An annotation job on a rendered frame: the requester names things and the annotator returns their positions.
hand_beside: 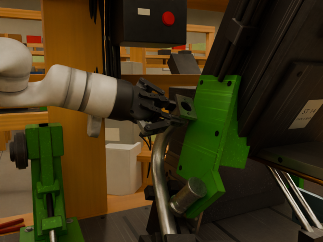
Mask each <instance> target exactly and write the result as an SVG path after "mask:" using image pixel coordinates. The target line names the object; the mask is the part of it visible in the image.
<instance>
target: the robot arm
mask: <svg viewBox="0 0 323 242"><path fill-rule="evenodd" d="M32 63H33V58H32V54H31V52H30V50H29V49H28V47H27V46H26V45H24V44H23V43H21V42H20V41H17V40H15V39H12V38H7V37H0V107H7V108H14V107H40V106H56V107H60V108H65V109H72V110H76V111H80V112H83V113H86V114H87V134H88V136H89V137H95V138H98V136H99V133H100V128H101V122H102V118H107V119H112V120H117V121H131V122H133V123H134V124H138V126H139V128H140V129H141V132H140V133H139V134H140V136H141V137H147V136H151V135H155V134H159V133H163V132H165V131H166V129H167V128H168V127H169V126H170V125H171V126H176V127H182V126H184V125H185V124H186V123H187V122H188V121H187V119H185V118H181V117H178V115H174V114H172V115H171V114H169V113H166V112H163V111H162V108H164V109H165V110H169V111H173V110H174V109H175V108H176V103H175V101H173V100H169V98H167V97H165V95H164V94H165V91H164V90H162V89H160V88H159V87H157V86H156V85H154V84H152V83H151V82H149V81H148V80H146V79H144V78H142V77H140V79H139V81H138V82H137V84H136V85H132V83H131V82H128V81H125V80H121V79H117V78H114V77H110V76H106V75H103V74H99V73H90V72H86V71H83V70H79V69H75V68H71V67H68V66H64V65H59V64H55V65H53V66H51V68H50V69H49V71H48V73H47V74H46V76H45V78H44V79H43V80H42V81H38V82H28V81H29V77H30V72H31V68H32ZM152 91H155V92H157V93H158V94H155V93H153V92H152ZM160 117H162V118H164V119H161V118H160ZM145 121H147V122H145Z"/></svg>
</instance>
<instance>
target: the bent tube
mask: <svg viewBox="0 0 323 242"><path fill-rule="evenodd" d="M174 98H175V103H176V108H175V109H174V110H173V111H172V113H171V115H172V114H174V115H178V117H181V118H185V119H189V120H193V121H196V120H197V119H198V118H197V115H196V111H195V107H194V103H193V100H192V98H190V97H186V96H182V95H178V94H175V96H174ZM177 128H178V127H176V126H171V125H170V126H169V127H168V128H167V129H166V131H165V132H163V133H159V134H157V135H156V138H155V141H154V144H153V148H152V153H151V163H150V169H151V178H152V184H153V189H154V195H155V201H156V207H157V212H158V218H159V224H160V229H161V237H162V242H165V241H164V235H165V234H177V229H176V224H175V219H174V214H173V213H172V212H171V211H170V209H169V207H168V200H169V199H170V195H169V190H168V186H167V181H166V177H165V171H164V158H165V151H166V148H167V145H168V142H169V139H170V137H171V136H172V134H173V132H174V131H175V130H176V129H177Z"/></svg>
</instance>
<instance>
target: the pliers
mask: <svg viewBox="0 0 323 242"><path fill-rule="evenodd" d="M23 221H24V219H23V218H19V219H15V220H12V221H8V222H5V223H2V224H0V234H3V233H8V232H12V231H17V230H20V228H22V227H25V224H23V225H17V226H12V225H15V224H19V223H22V222H23ZM9 226H12V227H9Z"/></svg>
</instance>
